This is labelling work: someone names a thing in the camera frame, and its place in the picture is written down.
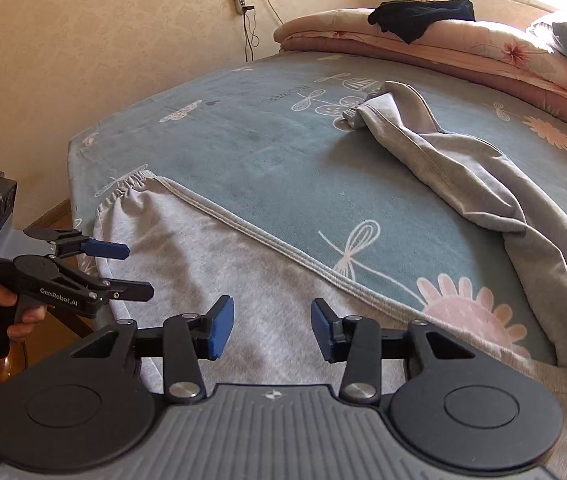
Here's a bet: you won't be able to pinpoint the wall power strip with cables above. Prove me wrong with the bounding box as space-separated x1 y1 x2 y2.
178 0 285 61

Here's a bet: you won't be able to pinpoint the grey sweatpants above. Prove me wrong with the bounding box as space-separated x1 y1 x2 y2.
92 81 567 480

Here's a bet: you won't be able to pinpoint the person's left hand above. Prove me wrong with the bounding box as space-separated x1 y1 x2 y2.
0 280 47 343

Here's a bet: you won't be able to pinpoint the folded pink floral quilt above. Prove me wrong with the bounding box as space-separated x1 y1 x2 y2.
274 7 567 146

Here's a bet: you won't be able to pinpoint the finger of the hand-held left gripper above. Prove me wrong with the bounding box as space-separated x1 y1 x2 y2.
24 226 130 261
38 259 155 319

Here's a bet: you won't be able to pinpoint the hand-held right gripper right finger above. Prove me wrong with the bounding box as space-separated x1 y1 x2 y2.
311 297 479 405

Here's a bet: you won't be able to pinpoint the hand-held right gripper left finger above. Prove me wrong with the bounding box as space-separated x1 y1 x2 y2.
71 295 236 405

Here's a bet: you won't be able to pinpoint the black garment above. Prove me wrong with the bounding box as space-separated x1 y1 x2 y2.
367 0 477 45

